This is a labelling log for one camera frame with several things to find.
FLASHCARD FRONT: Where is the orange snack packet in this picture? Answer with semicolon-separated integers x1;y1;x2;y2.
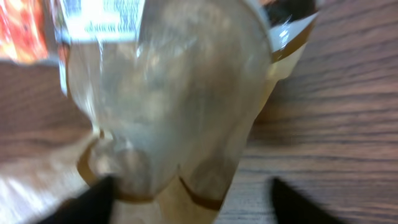
1;0;57;65

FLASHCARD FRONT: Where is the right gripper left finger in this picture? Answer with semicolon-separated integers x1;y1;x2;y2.
37;176;114;224

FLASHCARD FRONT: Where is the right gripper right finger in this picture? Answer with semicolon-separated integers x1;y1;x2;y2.
271;177;344;224

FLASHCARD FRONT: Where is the brown clear snack bag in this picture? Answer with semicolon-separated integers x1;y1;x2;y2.
47;0;322;223

